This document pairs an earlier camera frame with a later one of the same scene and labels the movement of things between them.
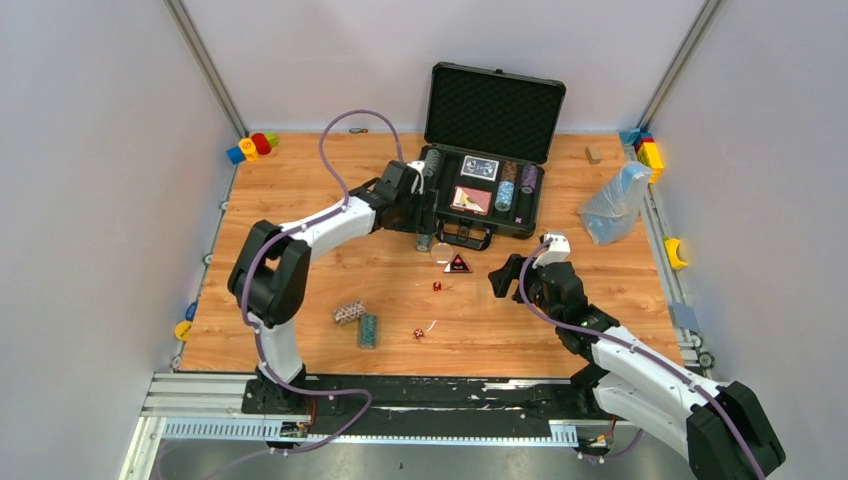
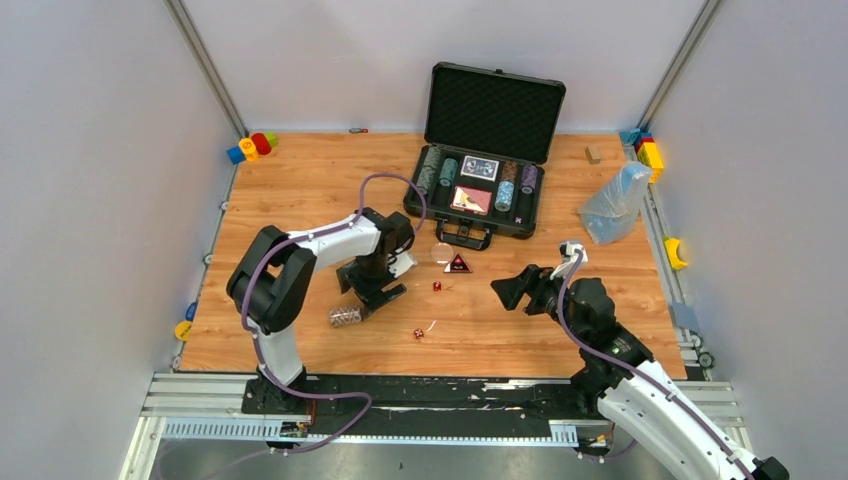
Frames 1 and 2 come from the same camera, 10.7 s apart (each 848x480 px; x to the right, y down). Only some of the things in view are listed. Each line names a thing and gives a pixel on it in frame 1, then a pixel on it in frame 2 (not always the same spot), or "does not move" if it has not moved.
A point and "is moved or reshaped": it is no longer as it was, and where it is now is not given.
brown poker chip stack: [509, 171] does not move
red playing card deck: [471, 200] does not move
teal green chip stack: [368, 331] to [448, 172]
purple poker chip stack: [528, 178] does not move
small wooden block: [593, 154] does not move
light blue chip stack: [504, 195] does not move
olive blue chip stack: [423, 241] is moved or reshaped
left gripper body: [428, 216] to [370, 288]
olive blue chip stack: [432, 160] does not move
